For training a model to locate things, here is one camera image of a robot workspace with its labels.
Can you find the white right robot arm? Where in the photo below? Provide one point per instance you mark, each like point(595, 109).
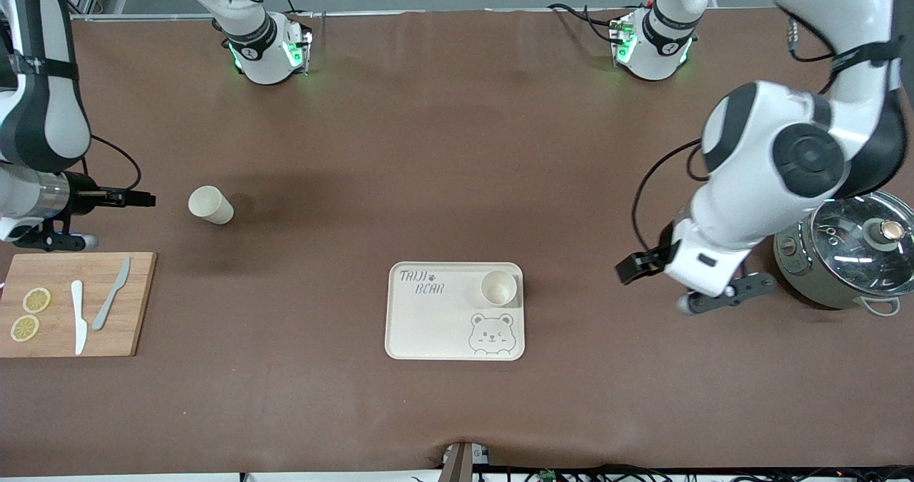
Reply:
point(43, 75)

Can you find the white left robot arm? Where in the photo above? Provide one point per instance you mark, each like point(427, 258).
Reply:
point(807, 157)

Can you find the grey plastic knife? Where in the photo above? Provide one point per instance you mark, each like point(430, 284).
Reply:
point(111, 296)

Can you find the bamboo cutting board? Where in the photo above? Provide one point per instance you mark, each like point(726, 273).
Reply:
point(61, 271)

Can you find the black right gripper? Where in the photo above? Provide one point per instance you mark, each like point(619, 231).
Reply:
point(83, 195)

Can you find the white plastic knife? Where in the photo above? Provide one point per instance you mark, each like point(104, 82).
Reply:
point(78, 318)

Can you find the brown table cover mat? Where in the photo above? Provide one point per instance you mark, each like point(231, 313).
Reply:
point(457, 146)

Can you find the lemon slice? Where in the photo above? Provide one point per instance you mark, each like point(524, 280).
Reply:
point(36, 300)
point(25, 328)

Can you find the cream tray with bear print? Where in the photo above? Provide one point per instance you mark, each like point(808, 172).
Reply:
point(435, 325)

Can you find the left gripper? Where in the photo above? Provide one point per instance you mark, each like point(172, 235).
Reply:
point(648, 260)

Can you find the white IKEA cup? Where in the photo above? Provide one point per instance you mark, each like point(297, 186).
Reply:
point(211, 205)
point(498, 288)

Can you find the metal table edge bracket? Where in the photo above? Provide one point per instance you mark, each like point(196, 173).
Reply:
point(460, 462)

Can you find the grey-green electric cooking pot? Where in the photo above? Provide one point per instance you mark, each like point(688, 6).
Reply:
point(796, 268)

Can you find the glass pot lid with knob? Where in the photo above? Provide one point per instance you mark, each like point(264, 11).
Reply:
point(857, 250)

